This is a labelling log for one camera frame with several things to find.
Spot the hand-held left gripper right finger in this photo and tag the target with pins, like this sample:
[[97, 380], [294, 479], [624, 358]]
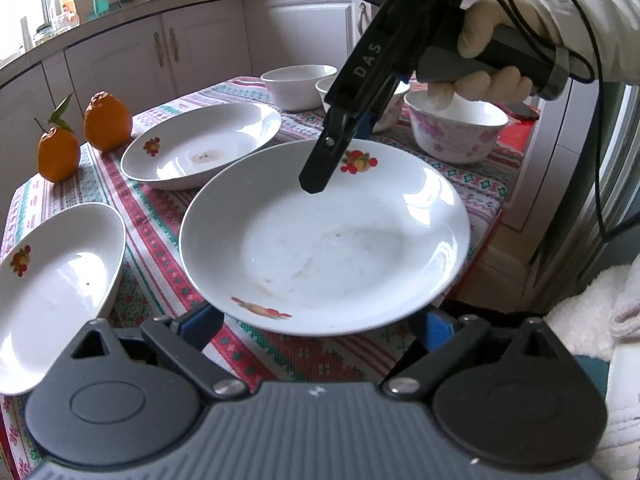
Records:
[[437, 330]]

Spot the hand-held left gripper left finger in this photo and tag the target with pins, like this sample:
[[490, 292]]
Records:
[[200, 327]]

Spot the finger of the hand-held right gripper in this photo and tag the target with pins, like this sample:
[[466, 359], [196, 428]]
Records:
[[366, 125], [325, 160]]

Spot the white ceramic bowl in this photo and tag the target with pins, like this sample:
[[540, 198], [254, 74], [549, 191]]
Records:
[[295, 87], [391, 110]]

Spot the large white fruit-print plate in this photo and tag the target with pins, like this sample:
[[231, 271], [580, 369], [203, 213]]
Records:
[[325, 250]]

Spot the person's right forearm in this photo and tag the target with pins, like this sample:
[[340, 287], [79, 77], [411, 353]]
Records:
[[600, 25]]

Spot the person's right hand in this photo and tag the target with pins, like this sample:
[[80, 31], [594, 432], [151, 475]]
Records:
[[480, 25]]

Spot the pink floral bowl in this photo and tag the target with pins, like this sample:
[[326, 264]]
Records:
[[450, 135]]

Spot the patterned red green tablecloth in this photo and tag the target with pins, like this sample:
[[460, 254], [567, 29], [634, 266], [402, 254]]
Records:
[[160, 240]]

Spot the white panelled cabinet door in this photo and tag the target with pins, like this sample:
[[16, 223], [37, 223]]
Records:
[[300, 30]]

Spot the stained white fruit-print plate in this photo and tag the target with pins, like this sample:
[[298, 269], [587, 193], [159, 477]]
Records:
[[200, 155]]

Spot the red printed box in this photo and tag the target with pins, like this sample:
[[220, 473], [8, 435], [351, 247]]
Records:
[[512, 142]]

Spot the white fleece garment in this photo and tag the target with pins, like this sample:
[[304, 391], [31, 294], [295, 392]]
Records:
[[595, 320]]

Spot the bumpy orange without leaf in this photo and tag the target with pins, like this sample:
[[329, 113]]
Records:
[[107, 122]]

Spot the orange with green leaf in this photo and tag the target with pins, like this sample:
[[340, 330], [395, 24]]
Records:
[[59, 157]]

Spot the teal bottle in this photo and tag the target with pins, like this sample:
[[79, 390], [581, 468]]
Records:
[[100, 2]]

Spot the glass jar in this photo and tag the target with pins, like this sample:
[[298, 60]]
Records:
[[44, 35]]

